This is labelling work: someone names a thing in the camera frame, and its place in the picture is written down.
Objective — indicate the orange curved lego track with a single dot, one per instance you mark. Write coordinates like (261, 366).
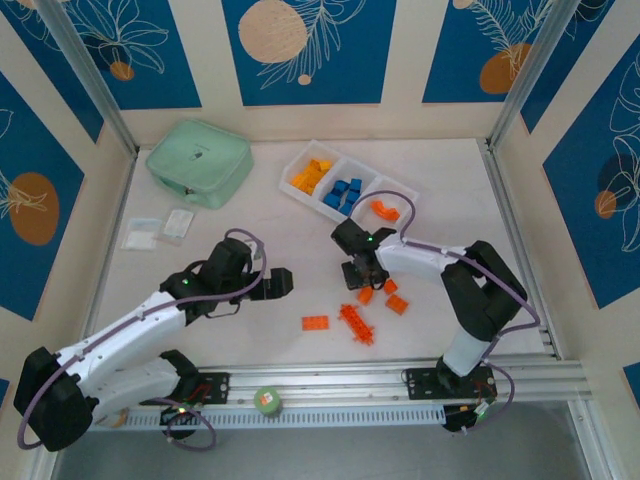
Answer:
(387, 212)
(366, 296)

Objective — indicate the small yellow lego brick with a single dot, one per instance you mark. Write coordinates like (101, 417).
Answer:
(301, 179)

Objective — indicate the yellow lego plate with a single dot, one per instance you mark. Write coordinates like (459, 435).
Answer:
(320, 166)

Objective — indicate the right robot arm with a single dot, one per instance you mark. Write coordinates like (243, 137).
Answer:
(410, 257)

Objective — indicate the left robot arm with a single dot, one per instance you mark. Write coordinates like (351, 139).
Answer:
(120, 332)

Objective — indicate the flat orange lego plate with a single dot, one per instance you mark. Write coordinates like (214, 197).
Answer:
(315, 323)

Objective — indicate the orange lego girder piece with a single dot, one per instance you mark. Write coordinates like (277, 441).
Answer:
(357, 325)

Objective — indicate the white three-compartment sorting tray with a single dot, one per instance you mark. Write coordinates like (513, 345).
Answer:
(406, 197)

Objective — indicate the small clear plastic packet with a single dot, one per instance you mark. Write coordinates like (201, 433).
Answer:
(177, 222)

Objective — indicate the large clear plastic packet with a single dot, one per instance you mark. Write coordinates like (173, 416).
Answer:
(141, 234)

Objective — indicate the green tape roll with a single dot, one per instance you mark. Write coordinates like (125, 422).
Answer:
(267, 400)

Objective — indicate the mint green zipper pouch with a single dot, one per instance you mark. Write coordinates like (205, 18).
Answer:
(200, 162)

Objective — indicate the black control board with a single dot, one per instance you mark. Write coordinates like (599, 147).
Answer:
(467, 420)
(180, 422)

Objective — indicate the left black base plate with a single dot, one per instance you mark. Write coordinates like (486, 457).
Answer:
(215, 387)

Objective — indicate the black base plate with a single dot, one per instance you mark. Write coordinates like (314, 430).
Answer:
(425, 384)
(215, 387)

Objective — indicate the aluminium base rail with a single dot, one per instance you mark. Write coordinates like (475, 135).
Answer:
(325, 380)

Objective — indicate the aluminium side rail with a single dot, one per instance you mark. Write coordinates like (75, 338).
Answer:
(110, 245)
(520, 225)

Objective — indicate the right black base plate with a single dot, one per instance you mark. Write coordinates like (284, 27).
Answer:
(425, 384)

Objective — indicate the aluminium frame post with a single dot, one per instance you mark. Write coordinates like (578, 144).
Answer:
(85, 70)
(532, 65)

